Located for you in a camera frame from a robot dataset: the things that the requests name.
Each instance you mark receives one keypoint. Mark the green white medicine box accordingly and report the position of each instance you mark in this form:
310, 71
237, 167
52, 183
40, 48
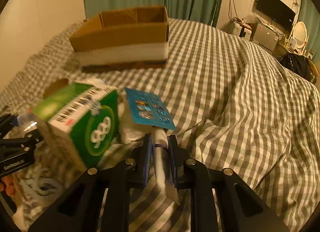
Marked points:
78, 120

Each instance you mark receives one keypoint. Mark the white storage cabinet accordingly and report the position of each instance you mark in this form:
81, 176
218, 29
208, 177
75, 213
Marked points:
240, 29

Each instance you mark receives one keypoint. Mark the black bag on chair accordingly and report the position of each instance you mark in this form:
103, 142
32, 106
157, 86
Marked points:
299, 65

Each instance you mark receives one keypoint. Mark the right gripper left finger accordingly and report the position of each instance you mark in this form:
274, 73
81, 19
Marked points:
142, 156

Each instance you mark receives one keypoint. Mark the black wall television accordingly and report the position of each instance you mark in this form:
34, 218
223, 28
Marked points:
278, 12

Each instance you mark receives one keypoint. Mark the white tube with purple band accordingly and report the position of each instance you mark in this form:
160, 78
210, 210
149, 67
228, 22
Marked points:
161, 163

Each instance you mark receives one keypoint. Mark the open cardboard box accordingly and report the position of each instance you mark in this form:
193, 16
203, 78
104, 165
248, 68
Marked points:
121, 39

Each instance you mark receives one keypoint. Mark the silver mini fridge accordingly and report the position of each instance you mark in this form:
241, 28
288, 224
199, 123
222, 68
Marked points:
264, 36

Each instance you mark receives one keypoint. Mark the grey checked bed cover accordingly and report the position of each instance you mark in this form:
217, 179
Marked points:
233, 105

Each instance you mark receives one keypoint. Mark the blue blister card pack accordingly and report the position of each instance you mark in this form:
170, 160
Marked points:
148, 109

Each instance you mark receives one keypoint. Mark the white oval vanity mirror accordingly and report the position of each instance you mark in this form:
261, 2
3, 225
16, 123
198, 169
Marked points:
299, 38

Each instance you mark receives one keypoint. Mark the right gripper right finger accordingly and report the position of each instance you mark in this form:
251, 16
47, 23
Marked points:
177, 156

